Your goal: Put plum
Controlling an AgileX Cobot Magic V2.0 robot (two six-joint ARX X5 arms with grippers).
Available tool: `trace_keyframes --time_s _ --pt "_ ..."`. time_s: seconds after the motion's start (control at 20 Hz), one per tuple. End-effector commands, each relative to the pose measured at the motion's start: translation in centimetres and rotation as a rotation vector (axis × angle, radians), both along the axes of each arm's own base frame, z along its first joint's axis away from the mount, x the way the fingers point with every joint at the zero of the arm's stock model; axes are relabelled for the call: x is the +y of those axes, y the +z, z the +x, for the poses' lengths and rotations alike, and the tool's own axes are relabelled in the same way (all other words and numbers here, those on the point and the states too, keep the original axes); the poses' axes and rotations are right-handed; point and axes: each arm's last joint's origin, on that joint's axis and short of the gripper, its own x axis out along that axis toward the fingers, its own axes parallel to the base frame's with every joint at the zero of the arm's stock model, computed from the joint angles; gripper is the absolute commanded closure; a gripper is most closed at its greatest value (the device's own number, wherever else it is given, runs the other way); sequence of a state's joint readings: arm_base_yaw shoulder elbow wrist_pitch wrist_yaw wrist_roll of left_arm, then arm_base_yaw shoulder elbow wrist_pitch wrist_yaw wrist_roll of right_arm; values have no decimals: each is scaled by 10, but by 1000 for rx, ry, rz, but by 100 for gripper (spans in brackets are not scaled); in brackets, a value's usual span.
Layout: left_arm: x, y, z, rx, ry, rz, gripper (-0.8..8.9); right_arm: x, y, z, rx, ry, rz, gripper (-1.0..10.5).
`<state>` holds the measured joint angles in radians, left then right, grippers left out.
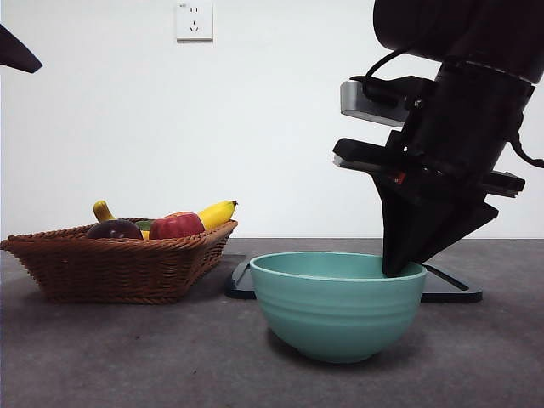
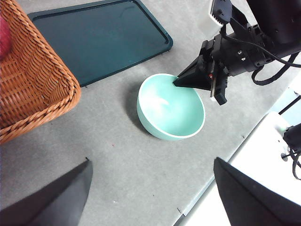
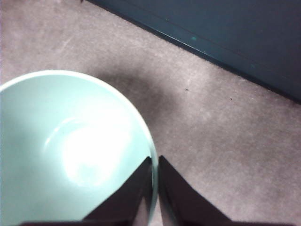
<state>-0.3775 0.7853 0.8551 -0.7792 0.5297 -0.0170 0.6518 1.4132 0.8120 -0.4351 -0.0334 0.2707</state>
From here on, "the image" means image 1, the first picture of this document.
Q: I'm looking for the teal ribbed bowl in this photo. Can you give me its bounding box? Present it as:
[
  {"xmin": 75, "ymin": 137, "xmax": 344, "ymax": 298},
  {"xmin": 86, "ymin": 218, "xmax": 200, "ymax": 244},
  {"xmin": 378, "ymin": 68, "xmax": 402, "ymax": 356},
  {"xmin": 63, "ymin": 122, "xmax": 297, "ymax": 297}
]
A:
[{"xmin": 248, "ymin": 251, "xmax": 428, "ymax": 365}]

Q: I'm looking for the brown wicker basket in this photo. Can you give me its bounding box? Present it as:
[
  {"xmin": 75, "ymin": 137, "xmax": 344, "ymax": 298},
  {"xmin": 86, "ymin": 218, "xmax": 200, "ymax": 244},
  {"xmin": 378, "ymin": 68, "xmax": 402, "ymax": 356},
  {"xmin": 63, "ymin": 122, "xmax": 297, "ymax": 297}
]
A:
[{"xmin": 0, "ymin": 218, "xmax": 239, "ymax": 304}]

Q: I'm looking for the dark purple plum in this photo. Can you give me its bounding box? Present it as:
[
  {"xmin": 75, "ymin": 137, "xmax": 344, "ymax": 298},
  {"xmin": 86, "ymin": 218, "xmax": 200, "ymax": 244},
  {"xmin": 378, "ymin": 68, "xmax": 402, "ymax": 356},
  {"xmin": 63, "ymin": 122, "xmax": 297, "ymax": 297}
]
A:
[{"xmin": 86, "ymin": 218, "xmax": 145, "ymax": 241}]

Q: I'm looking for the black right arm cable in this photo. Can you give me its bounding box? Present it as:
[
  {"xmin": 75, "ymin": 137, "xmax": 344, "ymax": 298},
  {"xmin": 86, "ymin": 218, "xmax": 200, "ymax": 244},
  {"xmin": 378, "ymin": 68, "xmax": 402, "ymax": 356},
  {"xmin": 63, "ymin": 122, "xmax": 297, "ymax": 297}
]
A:
[{"xmin": 512, "ymin": 112, "xmax": 544, "ymax": 169}]

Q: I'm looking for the red apple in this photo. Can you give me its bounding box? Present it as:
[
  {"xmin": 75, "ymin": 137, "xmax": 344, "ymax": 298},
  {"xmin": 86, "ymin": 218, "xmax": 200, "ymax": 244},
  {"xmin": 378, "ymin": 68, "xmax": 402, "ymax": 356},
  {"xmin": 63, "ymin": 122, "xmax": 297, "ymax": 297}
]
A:
[{"xmin": 148, "ymin": 211, "xmax": 207, "ymax": 241}]

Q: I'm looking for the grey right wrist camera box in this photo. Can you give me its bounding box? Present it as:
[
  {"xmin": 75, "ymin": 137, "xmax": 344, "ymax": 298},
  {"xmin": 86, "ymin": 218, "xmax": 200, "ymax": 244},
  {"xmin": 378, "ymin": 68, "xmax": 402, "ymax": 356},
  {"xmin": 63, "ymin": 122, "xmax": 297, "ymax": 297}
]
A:
[{"xmin": 339, "ymin": 76, "xmax": 416, "ymax": 129}]

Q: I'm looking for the black rectangular tray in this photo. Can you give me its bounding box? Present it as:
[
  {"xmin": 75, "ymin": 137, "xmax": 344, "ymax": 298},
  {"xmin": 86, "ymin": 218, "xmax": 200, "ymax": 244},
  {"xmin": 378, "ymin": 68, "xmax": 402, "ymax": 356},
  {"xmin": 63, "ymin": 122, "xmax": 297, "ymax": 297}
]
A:
[{"xmin": 224, "ymin": 260, "xmax": 485, "ymax": 303}]

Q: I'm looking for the yellow banana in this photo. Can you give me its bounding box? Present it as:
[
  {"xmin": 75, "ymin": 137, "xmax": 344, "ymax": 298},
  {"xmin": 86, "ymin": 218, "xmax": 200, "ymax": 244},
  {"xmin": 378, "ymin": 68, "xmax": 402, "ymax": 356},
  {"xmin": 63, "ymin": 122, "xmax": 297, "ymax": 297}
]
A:
[{"xmin": 93, "ymin": 199, "xmax": 240, "ymax": 241}]

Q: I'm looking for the black camera cable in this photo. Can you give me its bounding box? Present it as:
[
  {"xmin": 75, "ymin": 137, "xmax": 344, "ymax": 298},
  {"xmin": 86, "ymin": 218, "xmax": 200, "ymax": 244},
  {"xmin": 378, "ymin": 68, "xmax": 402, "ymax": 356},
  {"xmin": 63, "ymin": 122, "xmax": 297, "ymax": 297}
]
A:
[{"xmin": 360, "ymin": 48, "xmax": 411, "ymax": 103}]

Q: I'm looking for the white wall socket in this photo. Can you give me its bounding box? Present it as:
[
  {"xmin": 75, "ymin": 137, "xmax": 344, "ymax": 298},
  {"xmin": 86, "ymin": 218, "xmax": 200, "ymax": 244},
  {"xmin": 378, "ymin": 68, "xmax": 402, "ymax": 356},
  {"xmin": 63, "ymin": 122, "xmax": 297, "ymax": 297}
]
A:
[{"xmin": 176, "ymin": 1, "xmax": 214, "ymax": 43}]

